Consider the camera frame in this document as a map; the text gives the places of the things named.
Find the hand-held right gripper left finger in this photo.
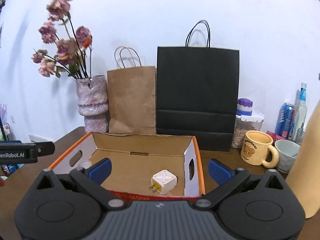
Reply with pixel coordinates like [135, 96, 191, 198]
[32, 158, 125, 209]

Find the blue soda can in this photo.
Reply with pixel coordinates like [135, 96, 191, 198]
[275, 102, 297, 139]

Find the white ceramic cup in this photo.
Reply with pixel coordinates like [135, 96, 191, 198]
[274, 139, 301, 173]

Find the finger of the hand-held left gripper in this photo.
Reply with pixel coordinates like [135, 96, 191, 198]
[24, 142, 56, 156]

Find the beige cylinder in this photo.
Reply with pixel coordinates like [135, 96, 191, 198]
[285, 102, 320, 219]

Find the purple lidded jar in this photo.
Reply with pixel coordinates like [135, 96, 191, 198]
[236, 98, 254, 116]

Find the red packet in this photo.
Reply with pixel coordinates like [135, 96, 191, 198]
[266, 131, 284, 142]

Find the dried pink flower bouquet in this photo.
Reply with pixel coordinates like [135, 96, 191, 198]
[31, 0, 93, 80]

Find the purple mottled vase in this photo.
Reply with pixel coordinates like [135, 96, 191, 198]
[76, 75, 110, 133]

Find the black paper bag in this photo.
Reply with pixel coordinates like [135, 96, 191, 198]
[156, 20, 241, 152]

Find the glass bottle blue label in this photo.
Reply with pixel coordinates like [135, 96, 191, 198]
[292, 82, 308, 140]

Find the clear drinking glass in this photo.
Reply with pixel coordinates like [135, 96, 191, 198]
[296, 128, 307, 142]

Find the clear food container white lid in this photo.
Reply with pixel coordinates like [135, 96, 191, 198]
[231, 110, 265, 148]

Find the orange cardboard box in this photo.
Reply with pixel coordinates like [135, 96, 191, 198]
[47, 131, 206, 201]

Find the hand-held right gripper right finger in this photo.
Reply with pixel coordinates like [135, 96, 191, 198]
[194, 158, 288, 209]

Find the brown paper bag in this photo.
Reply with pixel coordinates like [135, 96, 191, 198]
[107, 46, 157, 135]

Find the yellow bear mug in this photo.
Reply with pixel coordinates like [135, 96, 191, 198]
[240, 130, 279, 168]

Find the white box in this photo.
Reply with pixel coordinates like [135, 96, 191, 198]
[28, 134, 54, 144]

